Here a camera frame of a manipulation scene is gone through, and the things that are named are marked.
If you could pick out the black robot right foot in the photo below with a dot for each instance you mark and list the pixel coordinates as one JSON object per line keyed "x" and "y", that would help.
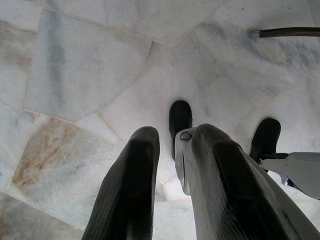
{"x": 265, "y": 135}

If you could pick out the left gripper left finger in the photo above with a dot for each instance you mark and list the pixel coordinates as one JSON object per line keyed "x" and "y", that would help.
{"x": 130, "y": 190}

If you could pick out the white robot leg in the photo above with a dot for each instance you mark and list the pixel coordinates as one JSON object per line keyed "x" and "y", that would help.
{"x": 182, "y": 170}
{"x": 300, "y": 170}

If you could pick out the black robot foot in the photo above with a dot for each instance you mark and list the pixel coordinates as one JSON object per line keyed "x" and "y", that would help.
{"x": 180, "y": 117}
{"x": 265, "y": 135}

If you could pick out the white robot left leg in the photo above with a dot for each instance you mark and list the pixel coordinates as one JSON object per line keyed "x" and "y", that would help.
{"x": 182, "y": 170}

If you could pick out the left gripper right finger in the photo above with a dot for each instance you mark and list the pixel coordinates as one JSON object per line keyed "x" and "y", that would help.
{"x": 232, "y": 195}

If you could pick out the white robot right leg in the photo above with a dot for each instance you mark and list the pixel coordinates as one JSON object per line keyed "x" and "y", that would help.
{"x": 300, "y": 170}

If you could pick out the black robot left foot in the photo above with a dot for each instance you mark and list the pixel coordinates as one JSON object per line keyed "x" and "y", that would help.
{"x": 180, "y": 117}

